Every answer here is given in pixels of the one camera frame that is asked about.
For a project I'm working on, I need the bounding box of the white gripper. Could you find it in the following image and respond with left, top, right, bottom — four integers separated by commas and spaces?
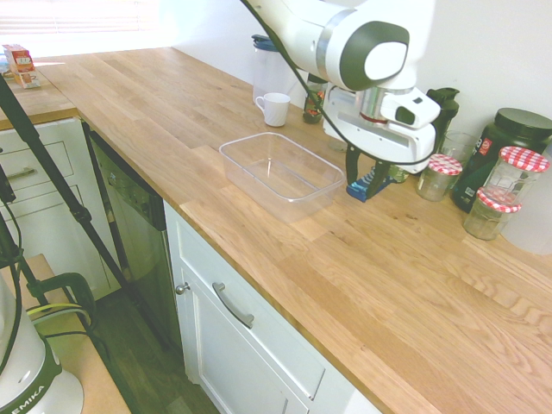
323, 84, 437, 202

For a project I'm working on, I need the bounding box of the protein bar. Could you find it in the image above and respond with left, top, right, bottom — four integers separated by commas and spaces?
346, 170, 396, 203

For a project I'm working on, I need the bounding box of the clear plastic rectangular container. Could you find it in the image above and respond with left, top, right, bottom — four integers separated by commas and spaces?
218, 131, 346, 224

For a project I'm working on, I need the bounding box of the dark Vega protein tub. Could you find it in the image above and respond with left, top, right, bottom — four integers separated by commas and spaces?
449, 107, 552, 215

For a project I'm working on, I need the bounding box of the glass jar red checkered lid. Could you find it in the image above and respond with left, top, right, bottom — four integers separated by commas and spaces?
462, 186, 524, 242
483, 146, 552, 204
415, 153, 464, 203

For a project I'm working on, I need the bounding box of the short clear drinking glass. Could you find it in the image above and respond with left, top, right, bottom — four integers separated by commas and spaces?
440, 130, 479, 167

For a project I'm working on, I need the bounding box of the dark green shaker bottle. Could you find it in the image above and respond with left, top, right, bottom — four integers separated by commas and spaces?
425, 86, 461, 146

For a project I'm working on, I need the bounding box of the white ceramic mug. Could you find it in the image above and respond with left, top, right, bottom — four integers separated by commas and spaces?
254, 91, 292, 129

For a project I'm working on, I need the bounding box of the clear pitcher with teal lid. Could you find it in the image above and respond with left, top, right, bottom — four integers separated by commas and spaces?
251, 34, 305, 105

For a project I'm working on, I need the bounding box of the white kitchen cabinet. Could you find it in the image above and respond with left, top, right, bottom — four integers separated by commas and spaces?
162, 200, 372, 414

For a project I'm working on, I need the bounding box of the dark built-in dishwasher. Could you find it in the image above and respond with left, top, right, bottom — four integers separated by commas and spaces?
82, 122, 176, 350

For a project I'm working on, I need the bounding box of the green black clamp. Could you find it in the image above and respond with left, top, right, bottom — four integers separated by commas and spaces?
23, 271, 97, 342

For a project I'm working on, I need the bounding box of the white window blind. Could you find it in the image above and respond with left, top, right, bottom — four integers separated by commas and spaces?
0, 0, 173, 35

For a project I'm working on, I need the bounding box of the small red white carton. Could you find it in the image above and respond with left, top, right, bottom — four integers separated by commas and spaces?
2, 43, 35, 75

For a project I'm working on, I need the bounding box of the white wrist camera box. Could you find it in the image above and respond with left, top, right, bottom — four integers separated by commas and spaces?
381, 92, 442, 131

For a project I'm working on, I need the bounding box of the black camera cable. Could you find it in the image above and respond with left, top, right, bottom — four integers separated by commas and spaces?
240, 0, 437, 167

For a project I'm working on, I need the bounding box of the metal drawer handle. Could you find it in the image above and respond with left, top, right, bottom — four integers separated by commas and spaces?
4, 166, 38, 183
211, 282, 256, 330

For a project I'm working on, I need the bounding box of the black camera tripod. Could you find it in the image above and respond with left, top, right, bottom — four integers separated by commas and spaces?
0, 72, 173, 351

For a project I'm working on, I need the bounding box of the yellow cable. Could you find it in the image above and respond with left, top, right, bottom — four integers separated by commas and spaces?
26, 302, 92, 324

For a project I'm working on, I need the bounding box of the thin black cable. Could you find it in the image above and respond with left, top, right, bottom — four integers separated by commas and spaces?
0, 202, 27, 380

